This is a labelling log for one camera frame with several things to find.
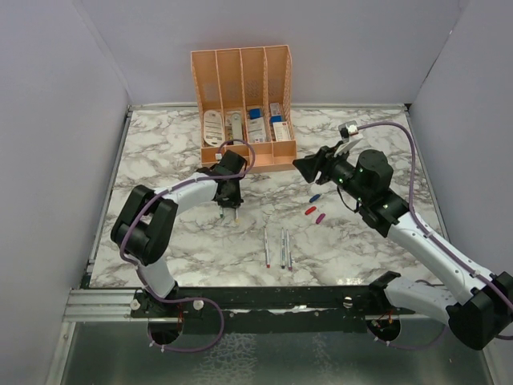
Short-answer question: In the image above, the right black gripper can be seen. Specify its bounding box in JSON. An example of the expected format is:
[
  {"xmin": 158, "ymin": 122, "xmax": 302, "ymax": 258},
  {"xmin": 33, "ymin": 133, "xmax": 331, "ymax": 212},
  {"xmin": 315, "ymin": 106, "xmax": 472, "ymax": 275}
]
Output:
[{"xmin": 293, "ymin": 140, "xmax": 368, "ymax": 204}]

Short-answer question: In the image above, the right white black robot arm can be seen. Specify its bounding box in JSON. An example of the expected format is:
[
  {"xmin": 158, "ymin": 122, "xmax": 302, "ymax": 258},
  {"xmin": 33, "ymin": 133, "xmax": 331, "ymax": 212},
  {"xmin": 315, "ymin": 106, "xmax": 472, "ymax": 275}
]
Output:
[{"xmin": 293, "ymin": 146, "xmax": 512, "ymax": 351}]

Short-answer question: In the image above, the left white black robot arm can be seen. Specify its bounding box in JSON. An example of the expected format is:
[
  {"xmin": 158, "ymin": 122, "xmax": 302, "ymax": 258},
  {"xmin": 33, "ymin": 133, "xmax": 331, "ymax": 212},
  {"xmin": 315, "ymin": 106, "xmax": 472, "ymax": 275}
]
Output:
[{"xmin": 111, "ymin": 150, "xmax": 248, "ymax": 317}]

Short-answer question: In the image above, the blue pen cap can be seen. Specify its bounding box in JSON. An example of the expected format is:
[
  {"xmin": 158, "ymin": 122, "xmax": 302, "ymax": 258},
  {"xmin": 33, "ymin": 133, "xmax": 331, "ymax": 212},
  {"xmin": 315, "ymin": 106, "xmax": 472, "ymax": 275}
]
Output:
[{"xmin": 309, "ymin": 194, "xmax": 321, "ymax": 203}]

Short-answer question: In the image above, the red pen cap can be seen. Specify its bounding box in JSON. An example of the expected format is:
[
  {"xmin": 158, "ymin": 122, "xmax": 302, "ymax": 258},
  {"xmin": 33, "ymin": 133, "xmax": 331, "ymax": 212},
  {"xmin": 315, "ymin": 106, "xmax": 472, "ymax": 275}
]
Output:
[{"xmin": 305, "ymin": 206, "xmax": 317, "ymax": 215}]

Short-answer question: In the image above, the purple pen cap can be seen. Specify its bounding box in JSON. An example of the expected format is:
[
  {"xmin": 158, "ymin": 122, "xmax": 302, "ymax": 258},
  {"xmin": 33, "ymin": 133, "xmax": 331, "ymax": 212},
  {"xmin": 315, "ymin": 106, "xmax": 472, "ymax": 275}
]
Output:
[{"xmin": 316, "ymin": 213, "xmax": 325, "ymax": 224}]

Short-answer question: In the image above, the blue whiteboard marker pen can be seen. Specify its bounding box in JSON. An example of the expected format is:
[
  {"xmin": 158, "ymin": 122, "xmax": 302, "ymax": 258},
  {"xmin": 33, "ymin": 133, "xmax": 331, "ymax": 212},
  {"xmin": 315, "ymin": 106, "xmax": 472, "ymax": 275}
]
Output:
[{"xmin": 280, "ymin": 228, "xmax": 286, "ymax": 270}]

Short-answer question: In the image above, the red whiteboard marker pen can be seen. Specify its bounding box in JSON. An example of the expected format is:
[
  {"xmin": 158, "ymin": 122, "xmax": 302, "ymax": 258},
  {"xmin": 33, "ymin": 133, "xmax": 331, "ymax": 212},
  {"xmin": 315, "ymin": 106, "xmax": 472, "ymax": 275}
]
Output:
[{"xmin": 264, "ymin": 227, "xmax": 271, "ymax": 268}]

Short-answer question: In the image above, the purple whiteboard marker pen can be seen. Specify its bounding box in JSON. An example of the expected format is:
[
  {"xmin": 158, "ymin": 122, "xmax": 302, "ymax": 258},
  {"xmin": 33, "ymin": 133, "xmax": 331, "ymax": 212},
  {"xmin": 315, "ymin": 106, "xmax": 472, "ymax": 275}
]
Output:
[{"xmin": 285, "ymin": 229, "xmax": 293, "ymax": 271}]

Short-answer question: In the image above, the white red box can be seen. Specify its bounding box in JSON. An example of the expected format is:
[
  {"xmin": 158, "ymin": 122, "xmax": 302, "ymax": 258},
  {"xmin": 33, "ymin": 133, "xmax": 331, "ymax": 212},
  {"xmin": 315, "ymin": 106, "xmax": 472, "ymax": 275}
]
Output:
[{"xmin": 269, "ymin": 103, "xmax": 292, "ymax": 142}]

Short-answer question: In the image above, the white oval package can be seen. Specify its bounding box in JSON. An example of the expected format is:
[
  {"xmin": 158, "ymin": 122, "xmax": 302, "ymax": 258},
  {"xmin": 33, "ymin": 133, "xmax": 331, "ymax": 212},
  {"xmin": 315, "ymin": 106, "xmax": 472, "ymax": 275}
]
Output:
[{"xmin": 203, "ymin": 110, "xmax": 224, "ymax": 147}]

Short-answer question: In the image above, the white blue box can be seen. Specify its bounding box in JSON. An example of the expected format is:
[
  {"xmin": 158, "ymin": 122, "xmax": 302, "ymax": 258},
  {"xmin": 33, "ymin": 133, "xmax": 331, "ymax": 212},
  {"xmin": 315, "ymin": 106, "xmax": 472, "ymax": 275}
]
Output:
[{"xmin": 247, "ymin": 106, "xmax": 268, "ymax": 144}]

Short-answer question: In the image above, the grey stapler tool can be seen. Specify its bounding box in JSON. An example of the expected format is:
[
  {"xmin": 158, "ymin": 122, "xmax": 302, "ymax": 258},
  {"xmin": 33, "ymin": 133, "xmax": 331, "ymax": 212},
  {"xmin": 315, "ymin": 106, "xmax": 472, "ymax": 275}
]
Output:
[{"xmin": 230, "ymin": 112, "xmax": 244, "ymax": 140}]

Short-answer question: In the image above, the peach desk organizer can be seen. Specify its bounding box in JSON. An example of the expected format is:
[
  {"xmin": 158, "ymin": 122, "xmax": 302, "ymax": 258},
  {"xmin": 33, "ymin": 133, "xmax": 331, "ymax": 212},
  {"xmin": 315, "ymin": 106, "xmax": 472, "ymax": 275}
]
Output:
[{"xmin": 191, "ymin": 45, "xmax": 297, "ymax": 172}]

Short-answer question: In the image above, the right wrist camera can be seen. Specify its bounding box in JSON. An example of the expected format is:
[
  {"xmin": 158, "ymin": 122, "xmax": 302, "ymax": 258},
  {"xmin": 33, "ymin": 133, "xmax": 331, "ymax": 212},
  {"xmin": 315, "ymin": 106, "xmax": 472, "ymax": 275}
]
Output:
[{"xmin": 334, "ymin": 120, "xmax": 363, "ymax": 156}]

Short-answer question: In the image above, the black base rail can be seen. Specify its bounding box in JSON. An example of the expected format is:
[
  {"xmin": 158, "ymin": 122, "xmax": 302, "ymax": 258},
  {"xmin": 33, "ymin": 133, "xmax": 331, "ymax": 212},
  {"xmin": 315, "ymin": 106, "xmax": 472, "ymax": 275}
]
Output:
[{"xmin": 131, "ymin": 283, "xmax": 411, "ymax": 334}]

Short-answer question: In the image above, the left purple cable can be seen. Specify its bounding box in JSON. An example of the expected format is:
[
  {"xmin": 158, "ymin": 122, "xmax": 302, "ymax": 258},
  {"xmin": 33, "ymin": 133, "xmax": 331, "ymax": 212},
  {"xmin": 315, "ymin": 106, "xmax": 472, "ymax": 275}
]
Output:
[{"xmin": 119, "ymin": 139, "xmax": 257, "ymax": 354}]

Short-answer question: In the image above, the aluminium frame rail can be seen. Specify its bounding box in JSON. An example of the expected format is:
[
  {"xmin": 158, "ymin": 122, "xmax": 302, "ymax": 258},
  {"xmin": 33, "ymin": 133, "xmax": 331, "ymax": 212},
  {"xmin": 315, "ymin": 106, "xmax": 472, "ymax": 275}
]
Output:
[{"xmin": 63, "ymin": 289, "xmax": 135, "ymax": 322}]

